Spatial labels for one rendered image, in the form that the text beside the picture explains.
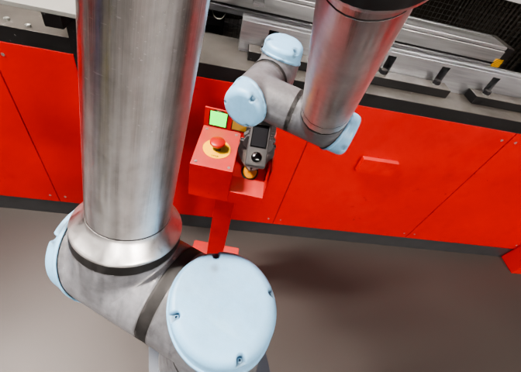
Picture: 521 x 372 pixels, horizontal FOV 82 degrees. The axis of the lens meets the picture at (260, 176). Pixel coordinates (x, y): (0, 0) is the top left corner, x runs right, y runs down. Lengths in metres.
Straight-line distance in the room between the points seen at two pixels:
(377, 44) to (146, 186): 0.22
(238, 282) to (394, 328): 1.35
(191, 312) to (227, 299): 0.04
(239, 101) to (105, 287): 0.32
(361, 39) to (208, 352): 0.30
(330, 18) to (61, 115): 1.05
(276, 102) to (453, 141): 0.92
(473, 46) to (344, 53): 1.32
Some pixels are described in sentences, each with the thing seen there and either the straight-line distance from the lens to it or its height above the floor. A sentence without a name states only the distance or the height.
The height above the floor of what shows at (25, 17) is 0.87.
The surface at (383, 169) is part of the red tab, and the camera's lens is 1.27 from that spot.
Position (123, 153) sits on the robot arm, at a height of 1.14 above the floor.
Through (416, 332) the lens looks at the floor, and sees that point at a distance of 1.70.
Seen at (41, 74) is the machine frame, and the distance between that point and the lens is 1.13.
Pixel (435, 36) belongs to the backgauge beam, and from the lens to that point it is 1.48.
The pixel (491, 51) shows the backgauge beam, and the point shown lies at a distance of 1.64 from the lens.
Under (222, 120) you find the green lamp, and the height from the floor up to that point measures 0.81.
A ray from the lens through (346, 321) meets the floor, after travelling 1.53.
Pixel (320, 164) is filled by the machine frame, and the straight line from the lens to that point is 1.20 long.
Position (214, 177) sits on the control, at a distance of 0.76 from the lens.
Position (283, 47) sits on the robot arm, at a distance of 0.57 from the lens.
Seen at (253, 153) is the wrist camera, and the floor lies 0.88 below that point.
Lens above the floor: 1.31
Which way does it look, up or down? 46 degrees down
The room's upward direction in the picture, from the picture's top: 17 degrees clockwise
